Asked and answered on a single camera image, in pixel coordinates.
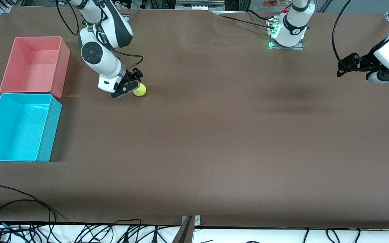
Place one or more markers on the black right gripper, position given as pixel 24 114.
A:
pixel 133 75

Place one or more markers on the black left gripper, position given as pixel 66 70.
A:
pixel 365 61

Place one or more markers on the yellow-green tennis ball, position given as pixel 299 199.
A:
pixel 139 90

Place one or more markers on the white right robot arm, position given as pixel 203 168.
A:
pixel 103 60

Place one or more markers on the pink plastic bin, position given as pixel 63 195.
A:
pixel 34 64

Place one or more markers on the blue plastic bin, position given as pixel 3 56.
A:
pixel 15 131

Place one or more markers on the orange object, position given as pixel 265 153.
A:
pixel 275 3

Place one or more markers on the grey metal device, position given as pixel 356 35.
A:
pixel 199 4

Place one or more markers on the grey aluminium bar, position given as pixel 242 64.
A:
pixel 185 233

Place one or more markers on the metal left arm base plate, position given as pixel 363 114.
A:
pixel 301 46

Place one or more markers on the silver metal bracket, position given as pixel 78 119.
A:
pixel 197 220

